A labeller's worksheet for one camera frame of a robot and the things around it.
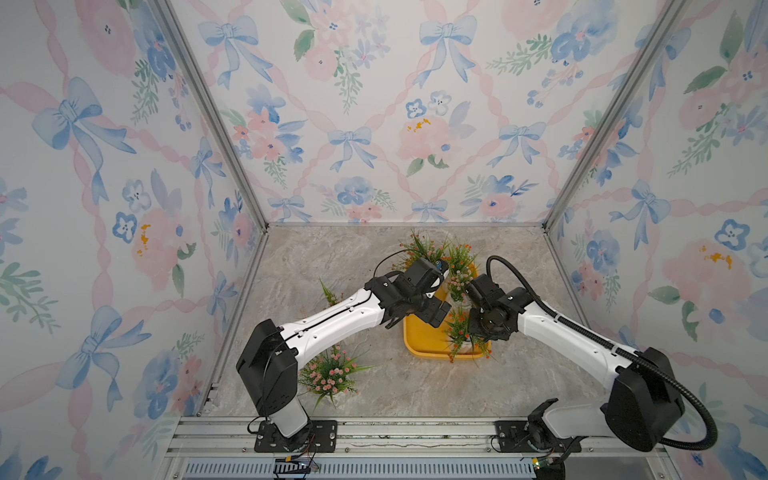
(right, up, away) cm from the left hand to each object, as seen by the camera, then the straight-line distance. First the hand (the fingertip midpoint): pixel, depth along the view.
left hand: (435, 299), depth 79 cm
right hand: (+11, -6, +7) cm, 14 cm away
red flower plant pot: (-3, +14, +12) cm, 19 cm away
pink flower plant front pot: (-26, -16, -10) cm, 33 cm away
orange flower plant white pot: (+10, +11, +14) cm, 20 cm away
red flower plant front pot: (+6, -10, 0) cm, 11 cm away
